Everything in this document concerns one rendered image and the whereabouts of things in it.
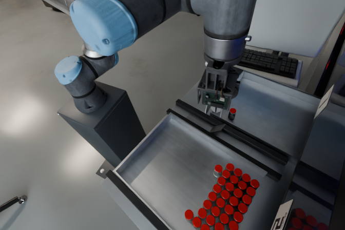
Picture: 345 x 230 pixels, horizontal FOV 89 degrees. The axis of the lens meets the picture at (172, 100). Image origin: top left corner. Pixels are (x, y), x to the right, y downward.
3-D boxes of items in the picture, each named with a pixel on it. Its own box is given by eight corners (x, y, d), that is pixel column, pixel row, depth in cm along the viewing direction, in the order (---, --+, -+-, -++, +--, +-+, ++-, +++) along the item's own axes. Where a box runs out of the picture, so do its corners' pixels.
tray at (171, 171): (263, 176, 49) (267, 172, 46) (215, 275, 38) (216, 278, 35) (171, 117, 65) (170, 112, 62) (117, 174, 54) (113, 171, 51)
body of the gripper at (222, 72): (195, 104, 40) (195, 63, 31) (206, 80, 45) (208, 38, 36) (229, 113, 38) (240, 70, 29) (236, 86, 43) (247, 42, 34)
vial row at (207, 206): (233, 171, 50) (235, 166, 47) (197, 231, 43) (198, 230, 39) (226, 167, 52) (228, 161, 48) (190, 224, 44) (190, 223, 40)
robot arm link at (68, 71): (63, 89, 80) (44, 66, 70) (88, 73, 86) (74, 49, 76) (77, 100, 75) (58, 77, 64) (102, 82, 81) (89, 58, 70)
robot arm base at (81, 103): (70, 107, 86) (58, 94, 79) (91, 86, 94) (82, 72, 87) (92, 116, 81) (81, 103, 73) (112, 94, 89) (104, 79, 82)
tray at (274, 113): (338, 113, 59) (344, 107, 56) (318, 177, 47) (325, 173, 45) (242, 76, 75) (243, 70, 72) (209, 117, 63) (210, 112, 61)
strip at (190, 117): (224, 133, 59) (226, 123, 54) (219, 139, 57) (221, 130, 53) (190, 113, 65) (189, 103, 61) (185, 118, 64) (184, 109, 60)
